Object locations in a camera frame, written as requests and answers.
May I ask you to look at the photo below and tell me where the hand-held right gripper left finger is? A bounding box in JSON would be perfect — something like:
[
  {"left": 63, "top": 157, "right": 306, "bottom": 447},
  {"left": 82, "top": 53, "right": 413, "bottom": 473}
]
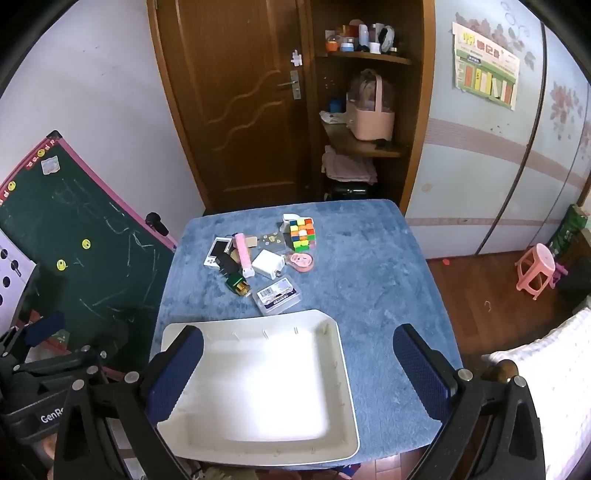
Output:
[{"left": 55, "top": 325, "right": 206, "bottom": 480}]

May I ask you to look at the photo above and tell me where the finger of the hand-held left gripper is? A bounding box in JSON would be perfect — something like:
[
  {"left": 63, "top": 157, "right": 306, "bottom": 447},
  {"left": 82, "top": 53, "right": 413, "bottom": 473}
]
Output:
[
  {"left": 23, "top": 312, "right": 68, "bottom": 348},
  {"left": 14, "top": 346, "right": 112, "bottom": 385}
]

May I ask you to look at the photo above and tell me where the clear bag with yellow beads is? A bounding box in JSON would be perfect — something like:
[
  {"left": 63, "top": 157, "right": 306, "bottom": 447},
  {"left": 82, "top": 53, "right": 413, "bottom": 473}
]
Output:
[{"left": 259, "top": 231, "right": 287, "bottom": 253}]

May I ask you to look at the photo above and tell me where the green bag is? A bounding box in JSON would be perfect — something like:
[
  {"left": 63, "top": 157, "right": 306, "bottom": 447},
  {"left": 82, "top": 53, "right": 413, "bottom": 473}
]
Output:
[{"left": 549, "top": 203, "right": 585, "bottom": 260}]

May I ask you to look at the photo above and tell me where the wooden shelf unit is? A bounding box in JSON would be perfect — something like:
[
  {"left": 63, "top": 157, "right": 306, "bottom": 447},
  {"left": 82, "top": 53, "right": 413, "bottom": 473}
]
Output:
[{"left": 308, "top": 0, "right": 437, "bottom": 216}]

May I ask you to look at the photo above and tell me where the small black box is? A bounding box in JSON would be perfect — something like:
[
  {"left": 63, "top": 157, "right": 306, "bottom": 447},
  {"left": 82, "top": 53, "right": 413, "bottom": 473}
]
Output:
[{"left": 215, "top": 251, "right": 241, "bottom": 278}]

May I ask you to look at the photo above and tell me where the pink basket with handle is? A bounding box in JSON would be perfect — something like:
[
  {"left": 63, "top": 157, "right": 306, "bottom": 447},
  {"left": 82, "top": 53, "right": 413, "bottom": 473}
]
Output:
[{"left": 346, "top": 69, "right": 397, "bottom": 142}]

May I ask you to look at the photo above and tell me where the group of small jars and bottles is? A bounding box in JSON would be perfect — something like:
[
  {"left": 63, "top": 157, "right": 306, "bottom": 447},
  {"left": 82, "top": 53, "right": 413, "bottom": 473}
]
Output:
[{"left": 323, "top": 19, "right": 400, "bottom": 55}]

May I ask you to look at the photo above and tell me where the white plastic tray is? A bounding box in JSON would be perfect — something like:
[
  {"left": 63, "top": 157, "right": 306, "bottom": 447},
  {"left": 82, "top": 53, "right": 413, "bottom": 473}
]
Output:
[{"left": 148, "top": 309, "right": 361, "bottom": 466}]

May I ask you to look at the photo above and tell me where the pink stick with white end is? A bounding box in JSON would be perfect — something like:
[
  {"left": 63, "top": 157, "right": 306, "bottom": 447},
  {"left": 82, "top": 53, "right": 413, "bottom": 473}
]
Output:
[{"left": 234, "top": 232, "right": 256, "bottom": 278}]

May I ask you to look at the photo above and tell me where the white panel with black dots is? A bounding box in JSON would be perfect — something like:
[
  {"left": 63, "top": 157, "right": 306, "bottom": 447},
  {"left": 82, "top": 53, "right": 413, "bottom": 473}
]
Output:
[{"left": 0, "top": 228, "right": 38, "bottom": 320}]

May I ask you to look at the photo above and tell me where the brown wooden knob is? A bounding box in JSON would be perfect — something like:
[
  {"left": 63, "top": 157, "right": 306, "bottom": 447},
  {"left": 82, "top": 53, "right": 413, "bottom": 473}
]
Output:
[{"left": 489, "top": 359, "right": 520, "bottom": 384}]

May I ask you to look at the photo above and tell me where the brown wooden door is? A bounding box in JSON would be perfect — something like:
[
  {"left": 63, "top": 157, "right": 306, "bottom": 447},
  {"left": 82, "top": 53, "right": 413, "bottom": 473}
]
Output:
[{"left": 148, "top": 0, "right": 320, "bottom": 216}]

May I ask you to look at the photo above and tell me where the clear plastic box with label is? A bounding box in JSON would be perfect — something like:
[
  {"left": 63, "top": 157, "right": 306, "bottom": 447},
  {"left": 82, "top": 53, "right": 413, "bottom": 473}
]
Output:
[{"left": 252, "top": 276, "right": 302, "bottom": 316}]

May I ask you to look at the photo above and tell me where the colourful puzzle cube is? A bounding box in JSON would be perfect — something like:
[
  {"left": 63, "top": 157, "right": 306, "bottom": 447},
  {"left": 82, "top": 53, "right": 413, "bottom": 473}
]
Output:
[{"left": 284, "top": 217, "right": 317, "bottom": 253}]

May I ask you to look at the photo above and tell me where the black stand knob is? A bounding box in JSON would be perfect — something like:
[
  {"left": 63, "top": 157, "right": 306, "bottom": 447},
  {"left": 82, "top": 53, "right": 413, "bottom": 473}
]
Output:
[{"left": 145, "top": 212, "right": 170, "bottom": 237}]

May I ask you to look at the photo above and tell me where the green and gold bottle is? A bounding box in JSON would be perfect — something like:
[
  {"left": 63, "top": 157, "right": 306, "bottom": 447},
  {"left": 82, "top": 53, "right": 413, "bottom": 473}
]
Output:
[{"left": 225, "top": 273, "right": 253, "bottom": 297}]

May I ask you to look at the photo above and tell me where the wall poster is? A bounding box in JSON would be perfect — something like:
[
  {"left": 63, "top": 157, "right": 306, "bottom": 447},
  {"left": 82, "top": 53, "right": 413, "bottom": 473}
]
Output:
[{"left": 451, "top": 21, "right": 522, "bottom": 112}]

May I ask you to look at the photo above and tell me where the pink plastic stool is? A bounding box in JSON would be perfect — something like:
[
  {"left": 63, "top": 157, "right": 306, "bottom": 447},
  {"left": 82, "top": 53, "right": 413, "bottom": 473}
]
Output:
[{"left": 514, "top": 243, "right": 557, "bottom": 301}]

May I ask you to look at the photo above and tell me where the pink round case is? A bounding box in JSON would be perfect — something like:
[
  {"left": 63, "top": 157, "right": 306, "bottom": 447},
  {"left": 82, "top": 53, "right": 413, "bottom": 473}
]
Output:
[{"left": 283, "top": 251, "right": 317, "bottom": 274}]

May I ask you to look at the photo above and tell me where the blue fuzzy tablecloth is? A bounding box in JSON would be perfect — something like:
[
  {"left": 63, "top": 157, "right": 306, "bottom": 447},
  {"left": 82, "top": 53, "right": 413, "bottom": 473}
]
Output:
[{"left": 148, "top": 199, "right": 465, "bottom": 467}]

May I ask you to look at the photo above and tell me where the metal door handle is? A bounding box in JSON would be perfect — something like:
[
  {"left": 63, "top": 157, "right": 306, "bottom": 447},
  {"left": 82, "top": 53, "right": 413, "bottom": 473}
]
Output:
[{"left": 277, "top": 69, "right": 304, "bottom": 100}]

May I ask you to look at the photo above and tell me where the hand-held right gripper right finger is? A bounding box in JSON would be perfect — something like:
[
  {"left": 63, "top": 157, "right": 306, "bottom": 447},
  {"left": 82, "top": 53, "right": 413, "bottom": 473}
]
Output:
[{"left": 392, "top": 323, "right": 548, "bottom": 480}]

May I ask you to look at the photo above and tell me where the green chalkboard with pink frame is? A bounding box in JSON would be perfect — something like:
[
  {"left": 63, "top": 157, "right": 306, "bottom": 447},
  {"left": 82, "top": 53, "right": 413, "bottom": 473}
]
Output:
[{"left": 0, "top": 130, "right": 179, "bottom": 334}]

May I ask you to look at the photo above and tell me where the folded pink cloth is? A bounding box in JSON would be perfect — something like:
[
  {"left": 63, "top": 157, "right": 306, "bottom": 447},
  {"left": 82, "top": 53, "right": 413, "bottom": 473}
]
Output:
[{"left": 322, "top": 145, "right": 380, "bottom": 186}]

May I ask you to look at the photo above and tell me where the small white handheld device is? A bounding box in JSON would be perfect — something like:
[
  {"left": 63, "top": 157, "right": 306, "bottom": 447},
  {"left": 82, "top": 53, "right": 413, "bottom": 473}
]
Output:
[{"left": 204, "top": 236, "right": 234, "bottom": 270}]

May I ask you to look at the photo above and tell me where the white knitted blanket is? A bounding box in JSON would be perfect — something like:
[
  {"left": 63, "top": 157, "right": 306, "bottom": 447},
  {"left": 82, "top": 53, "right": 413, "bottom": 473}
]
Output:
[{"left": 482, "top": 306, "right": 591, "bottom": 480}]

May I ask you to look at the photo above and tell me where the white charger block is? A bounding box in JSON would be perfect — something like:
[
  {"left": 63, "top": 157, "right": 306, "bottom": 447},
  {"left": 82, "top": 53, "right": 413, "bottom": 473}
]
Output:
[{"left": 252, "top": 249, "right": 286, "bottom": 280}]

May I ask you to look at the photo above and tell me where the floral wardrobe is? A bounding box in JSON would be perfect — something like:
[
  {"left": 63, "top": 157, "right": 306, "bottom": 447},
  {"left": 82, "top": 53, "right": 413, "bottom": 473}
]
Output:
[{"left": 405, "top": 0, "right": 591, "bottom": 260}]

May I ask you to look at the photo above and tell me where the black shiny bag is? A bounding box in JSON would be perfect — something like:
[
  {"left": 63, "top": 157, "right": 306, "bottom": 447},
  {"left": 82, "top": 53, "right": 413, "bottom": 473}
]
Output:
[{"left": 323, "top": 182, "right": 378, "bottom": 202}]

